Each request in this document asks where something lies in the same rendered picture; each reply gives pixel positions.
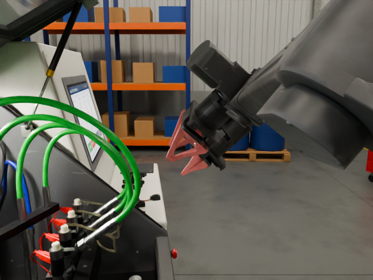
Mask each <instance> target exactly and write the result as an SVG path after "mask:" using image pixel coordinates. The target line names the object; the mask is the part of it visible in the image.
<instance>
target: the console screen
mask: <svg viewBox="0 0 373 280"><path fill-rule="evenodd" d="M61 79H62V83H63V86H64V89H65V92H66V95H67V98H68V101H69V104H70V106H73V107H75V108H78V109H80V110H81V111H83V112H85V113H87V114H89V115H90V116H92V117H94V118H95V119H97V120H98V121H99V118H98V115H97V111H96V108H95V105H94V102H93V98H92V95H91V92H90V89H89V85H88V82H87V79H86V76H85V75H80V76H71V77H62V78H61ZM73 116H74V119H75V123H76V124H79V125H80V126H82V127H84V128H86V129H88V130H90V131H91V132H93V133H95V134H97V135H99V136H101V137H102V138H104V139H105V137H104V134H103V132H101V131H100V130H99V129H97V128H96V127H95V126H93V125H91V124H90V123H88V122H87V121H85V120H83V119H81V118H79V117H77V116H75V115H73ZM79 135H80V138H81V140H82V143H83V147H84V150H85V153H86V155H87V158H88V162H89V165H90V168H91V170H92V172H94V171H95V169H96V167H97V165H98V163H99V160H100V158H101V156H102V154H103V152H104V150H103V149H102V148H101V147H100V146H99V145H97V144H96V143H95V142H94V141H92V140H91V139H90V138H88V137H87V136H85V135H82V134H79Z"/></svg>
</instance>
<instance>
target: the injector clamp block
mask: <svg viewBox="0 0 373 280"><path fill-rule="evenodd" d="M101 258H102V256H101V247H100V246H99V245H98V243H97V241H96V242H94V243H93V244H91V245H90V246H89V247H88V248H87V249H86V250H84V251H82V254H81V257H80V260H79V263H78V266H77V269H76V272H75V275H74V278H73V280H97V277H98V271H99V266H100V261H101Z"/></svg>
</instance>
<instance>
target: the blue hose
mask: <svg viewBox="0 0 373 280"><path fill-rule="evenodd" d="M9 164H10V165H11V166H12V167H14V168H15V169H16V170H17V164H16V163H15V162H13V161H11V160H6V161H5V162H4V165H5V171H4V177H3V188H4V190H5V197H6V195H7V171H8V165H9ZM22 187H23V193H24V198H25V202H26V208H27V214H29V213H31V212H32V210H31V203H30V199H29V194H28V188H27V184H26V179H25V177H24V174H22Z"/></svg>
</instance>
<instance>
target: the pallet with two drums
mask: <svg viewBox="0 0 373 280"><path fill-rule="evenodd" d="M251 128H252V131H250V141H249V133H248V134H247V135H246V136H245V137H243V138H242V139H241V140H240V141H239V142H238V143H236V144H235V145H234V146H232V147H231V148H230V149H229V150H228V151H227V152H225V153H224V154H223V155H222V156H248V158H225V161H249V162H290V158H291V154H290V152H287V149H285V138H283V137H282V136H281V135H280V134H278V133H277V132H276V131H274V130H273V129H272V128H271V127H270V126H268V125H267V124H265V123H263V125H262V126H261V127H257V126H255V125H253V126H252V127H251ZM256 156H277V157H282V159H260V158H256Z"/></svg>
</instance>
